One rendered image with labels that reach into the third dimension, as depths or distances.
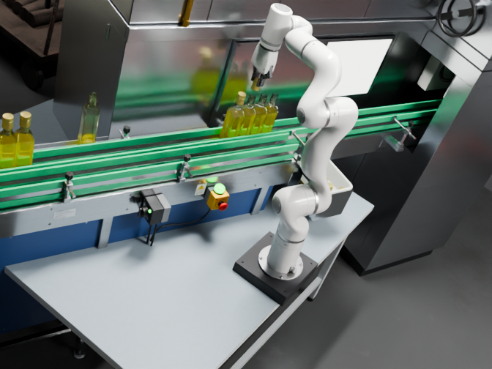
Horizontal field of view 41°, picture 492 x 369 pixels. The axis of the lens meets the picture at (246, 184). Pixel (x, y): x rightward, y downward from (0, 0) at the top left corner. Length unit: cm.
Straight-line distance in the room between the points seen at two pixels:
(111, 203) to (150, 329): 48
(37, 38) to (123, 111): 215
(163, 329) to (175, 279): 25
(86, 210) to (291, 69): 109
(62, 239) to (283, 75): 117
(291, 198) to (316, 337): 140
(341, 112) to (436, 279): 231
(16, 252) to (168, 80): 87
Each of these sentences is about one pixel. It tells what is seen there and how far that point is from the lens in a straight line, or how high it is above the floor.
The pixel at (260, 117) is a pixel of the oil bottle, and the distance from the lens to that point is 276.
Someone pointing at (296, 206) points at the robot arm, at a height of 120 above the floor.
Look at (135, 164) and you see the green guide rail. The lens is 254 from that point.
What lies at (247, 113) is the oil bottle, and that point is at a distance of 270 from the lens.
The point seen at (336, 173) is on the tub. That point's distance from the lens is 302.
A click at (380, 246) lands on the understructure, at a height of 31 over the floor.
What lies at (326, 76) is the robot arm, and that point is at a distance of 222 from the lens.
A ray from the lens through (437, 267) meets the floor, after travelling 447.
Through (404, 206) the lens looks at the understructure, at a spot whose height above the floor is 64.
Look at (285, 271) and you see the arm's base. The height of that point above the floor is 83.
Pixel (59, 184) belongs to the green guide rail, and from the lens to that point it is 235.
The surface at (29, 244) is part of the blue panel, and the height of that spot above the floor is 84.
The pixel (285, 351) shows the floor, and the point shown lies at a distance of 353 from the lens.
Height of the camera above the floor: 269
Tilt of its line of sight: 38 degrees down
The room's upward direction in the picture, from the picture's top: 20 degrees clockwise
